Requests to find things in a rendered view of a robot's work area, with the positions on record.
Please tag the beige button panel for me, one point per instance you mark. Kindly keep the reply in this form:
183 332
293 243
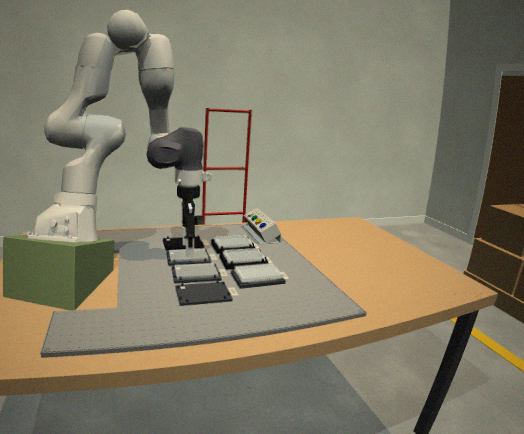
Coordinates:
263 229

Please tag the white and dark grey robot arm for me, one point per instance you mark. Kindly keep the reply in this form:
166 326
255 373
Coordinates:
73 216

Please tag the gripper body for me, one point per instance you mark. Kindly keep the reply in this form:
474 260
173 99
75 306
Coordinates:
188 193

